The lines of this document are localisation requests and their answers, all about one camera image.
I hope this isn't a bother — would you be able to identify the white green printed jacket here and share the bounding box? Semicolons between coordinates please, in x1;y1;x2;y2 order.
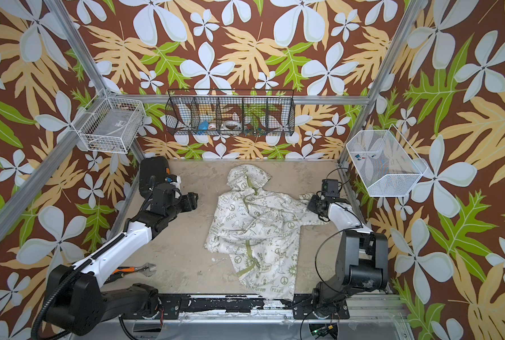
204;164;328;300

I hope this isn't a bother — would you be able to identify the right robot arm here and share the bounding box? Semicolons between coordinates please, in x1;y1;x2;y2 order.
308;195;389;308

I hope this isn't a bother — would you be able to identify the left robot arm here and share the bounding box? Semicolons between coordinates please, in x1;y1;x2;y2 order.
31;182;199;339

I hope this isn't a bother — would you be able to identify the black plastic case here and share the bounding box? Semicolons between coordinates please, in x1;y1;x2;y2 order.
139;156;170;198

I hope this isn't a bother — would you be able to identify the orange adjustable wrench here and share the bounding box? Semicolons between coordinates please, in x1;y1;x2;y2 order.
105;263;156;283

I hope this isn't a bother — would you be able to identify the blue object in basket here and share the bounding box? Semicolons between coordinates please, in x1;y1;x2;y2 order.
198;120;209;132

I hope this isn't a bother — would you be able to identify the white mesh basket right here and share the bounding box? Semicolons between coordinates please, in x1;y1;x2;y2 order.
346;125;428;198

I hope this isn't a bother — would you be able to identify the white tape roll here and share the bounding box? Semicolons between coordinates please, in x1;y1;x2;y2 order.
221;120;241;131

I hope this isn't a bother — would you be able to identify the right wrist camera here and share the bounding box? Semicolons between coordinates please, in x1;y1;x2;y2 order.
321;178;341;198

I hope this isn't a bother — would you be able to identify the black wire basket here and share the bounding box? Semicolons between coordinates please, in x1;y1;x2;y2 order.
164;89;296;137

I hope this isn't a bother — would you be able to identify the white wire basket left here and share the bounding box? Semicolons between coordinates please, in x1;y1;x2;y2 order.
74;97;146;154

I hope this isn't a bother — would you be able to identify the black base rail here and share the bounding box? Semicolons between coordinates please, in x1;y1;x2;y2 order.
124;293;350;321

